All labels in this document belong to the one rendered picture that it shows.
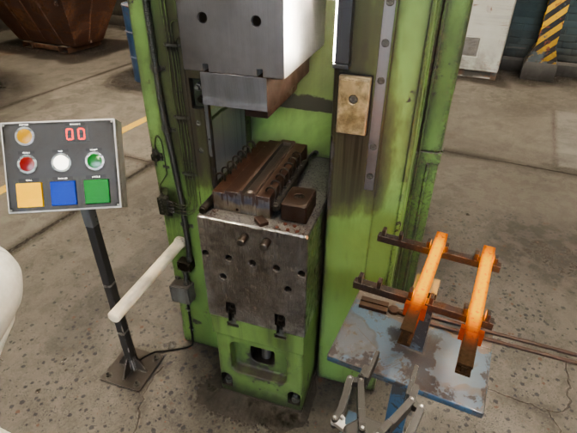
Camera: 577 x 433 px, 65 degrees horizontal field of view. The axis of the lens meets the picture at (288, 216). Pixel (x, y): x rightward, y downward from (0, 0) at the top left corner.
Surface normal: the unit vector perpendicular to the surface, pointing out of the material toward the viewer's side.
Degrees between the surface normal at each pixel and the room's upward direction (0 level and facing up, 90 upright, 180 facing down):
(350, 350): 0
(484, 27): 90
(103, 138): 60
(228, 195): 90
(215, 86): 90
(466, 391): 0
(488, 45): 90
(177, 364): 0
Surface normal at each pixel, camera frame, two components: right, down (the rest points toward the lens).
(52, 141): 0.11, 0.06
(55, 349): 0.00, -0.83
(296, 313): -0.31, 0.52
